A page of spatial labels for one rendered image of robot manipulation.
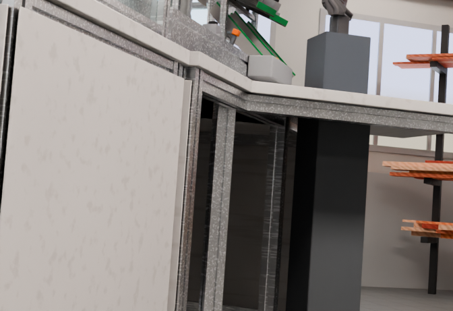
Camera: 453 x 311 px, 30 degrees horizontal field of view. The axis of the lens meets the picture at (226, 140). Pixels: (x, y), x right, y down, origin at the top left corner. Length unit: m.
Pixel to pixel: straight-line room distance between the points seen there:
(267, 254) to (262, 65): 0.54
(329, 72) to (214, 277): 0.70
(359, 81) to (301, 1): 4.33
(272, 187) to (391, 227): 4.54
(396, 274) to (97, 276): 5.64
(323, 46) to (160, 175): 0.93
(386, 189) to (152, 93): 5.40
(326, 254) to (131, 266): 0.94
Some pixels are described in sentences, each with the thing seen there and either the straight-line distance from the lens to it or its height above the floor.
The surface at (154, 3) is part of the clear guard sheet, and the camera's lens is 1.67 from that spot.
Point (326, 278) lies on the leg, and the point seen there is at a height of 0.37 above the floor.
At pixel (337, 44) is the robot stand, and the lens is 2.42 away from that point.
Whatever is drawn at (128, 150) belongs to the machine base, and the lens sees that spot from 1.49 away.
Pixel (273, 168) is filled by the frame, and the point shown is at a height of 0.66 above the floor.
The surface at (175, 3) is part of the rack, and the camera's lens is 2.83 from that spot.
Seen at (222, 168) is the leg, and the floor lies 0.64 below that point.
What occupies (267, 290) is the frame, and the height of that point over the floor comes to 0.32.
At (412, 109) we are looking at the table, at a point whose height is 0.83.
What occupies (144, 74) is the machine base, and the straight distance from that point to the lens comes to 1.54.
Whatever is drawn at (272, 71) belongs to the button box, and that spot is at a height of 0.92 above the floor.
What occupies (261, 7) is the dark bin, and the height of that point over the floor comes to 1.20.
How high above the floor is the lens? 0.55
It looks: 4 degrees up
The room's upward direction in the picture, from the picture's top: 4 degrees clockwise
